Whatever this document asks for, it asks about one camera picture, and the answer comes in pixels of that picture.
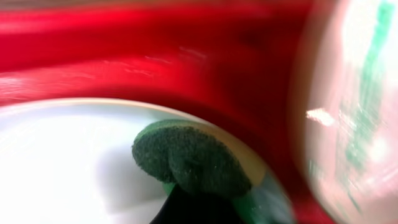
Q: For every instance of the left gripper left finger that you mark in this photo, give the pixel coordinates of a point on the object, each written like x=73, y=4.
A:
x=179, y=208

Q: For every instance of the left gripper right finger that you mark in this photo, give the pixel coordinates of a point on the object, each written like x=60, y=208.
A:
x=217, y=210

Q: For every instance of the light blue plate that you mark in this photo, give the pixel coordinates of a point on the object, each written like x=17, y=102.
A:
x=70, y=161

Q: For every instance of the green yellow sponge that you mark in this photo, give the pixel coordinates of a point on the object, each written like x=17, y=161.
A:
x=204, y=159

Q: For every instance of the white pink plate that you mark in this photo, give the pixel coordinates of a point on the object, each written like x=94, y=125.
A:
x=343, y=109

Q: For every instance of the red plastic tray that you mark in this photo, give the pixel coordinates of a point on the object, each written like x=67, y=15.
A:
x=228, y=62

